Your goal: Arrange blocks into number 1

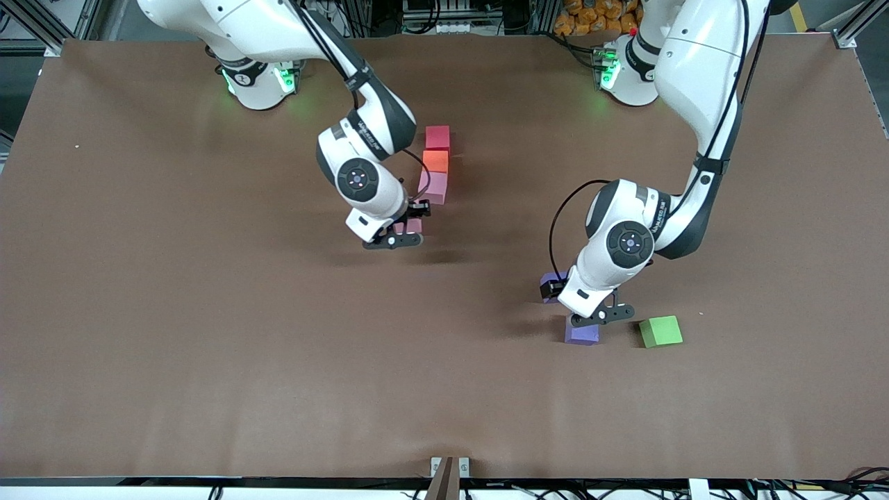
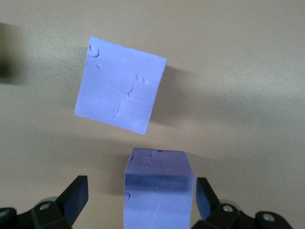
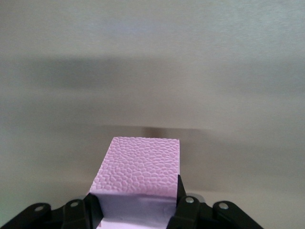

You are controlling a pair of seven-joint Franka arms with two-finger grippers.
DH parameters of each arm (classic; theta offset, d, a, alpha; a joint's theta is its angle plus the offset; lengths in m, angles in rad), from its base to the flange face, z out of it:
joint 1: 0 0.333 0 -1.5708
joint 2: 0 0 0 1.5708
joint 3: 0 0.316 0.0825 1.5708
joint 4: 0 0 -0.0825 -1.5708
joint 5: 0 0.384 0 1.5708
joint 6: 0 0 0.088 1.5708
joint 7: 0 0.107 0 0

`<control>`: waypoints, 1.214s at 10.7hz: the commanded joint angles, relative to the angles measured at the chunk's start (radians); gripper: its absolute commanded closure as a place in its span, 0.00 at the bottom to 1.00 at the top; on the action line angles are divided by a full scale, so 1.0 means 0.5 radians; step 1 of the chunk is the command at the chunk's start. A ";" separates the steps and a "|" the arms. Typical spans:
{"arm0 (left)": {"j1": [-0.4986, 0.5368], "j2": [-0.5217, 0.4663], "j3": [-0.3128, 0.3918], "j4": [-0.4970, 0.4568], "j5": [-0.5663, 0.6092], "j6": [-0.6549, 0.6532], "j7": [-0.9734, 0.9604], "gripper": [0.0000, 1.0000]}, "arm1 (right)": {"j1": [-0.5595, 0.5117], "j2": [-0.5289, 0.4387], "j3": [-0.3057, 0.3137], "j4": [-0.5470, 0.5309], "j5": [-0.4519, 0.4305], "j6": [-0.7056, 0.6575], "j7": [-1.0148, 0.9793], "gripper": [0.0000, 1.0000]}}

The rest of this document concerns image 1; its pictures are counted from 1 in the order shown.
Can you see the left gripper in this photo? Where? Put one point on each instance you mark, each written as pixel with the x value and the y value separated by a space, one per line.
pixel 548 292

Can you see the silver rack equipment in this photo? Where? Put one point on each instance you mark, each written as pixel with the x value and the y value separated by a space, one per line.
pixel 451 17

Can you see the yellow floor tape strip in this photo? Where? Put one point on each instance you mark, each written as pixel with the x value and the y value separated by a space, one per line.
pixel 799 17

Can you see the red foam block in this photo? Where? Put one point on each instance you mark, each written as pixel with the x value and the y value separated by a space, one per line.
pixel 437 137

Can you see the white support foot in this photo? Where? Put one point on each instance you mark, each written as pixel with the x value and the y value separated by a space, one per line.
pixel 699 489

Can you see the green foam block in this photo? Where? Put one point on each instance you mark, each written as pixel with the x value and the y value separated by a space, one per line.
pixel 660 331

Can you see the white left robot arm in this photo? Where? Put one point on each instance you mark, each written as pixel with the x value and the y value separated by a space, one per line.
pixel 701 83

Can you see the orange foam block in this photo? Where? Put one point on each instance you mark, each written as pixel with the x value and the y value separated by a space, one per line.
pixel 436 161

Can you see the purple foam block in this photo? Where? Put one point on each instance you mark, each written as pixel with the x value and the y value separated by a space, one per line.
pixel 582 335
pixel 550 301

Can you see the small metal bracket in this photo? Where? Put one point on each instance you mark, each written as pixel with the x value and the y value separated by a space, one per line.
pixel 435 467

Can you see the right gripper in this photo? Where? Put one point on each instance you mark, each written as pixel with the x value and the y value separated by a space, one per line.
pixel 419 207

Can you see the orange snack bag pile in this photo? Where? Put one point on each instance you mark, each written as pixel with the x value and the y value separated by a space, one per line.
pixel 590 14

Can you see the aluminium frame profile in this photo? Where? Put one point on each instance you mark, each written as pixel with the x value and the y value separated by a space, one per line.
pixel 50 48
pixel 844 39

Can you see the pale pink foam block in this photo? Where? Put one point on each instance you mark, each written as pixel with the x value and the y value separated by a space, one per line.
pixel 437 187

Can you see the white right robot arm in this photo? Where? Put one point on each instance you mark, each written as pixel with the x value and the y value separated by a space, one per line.
pixel 375 118

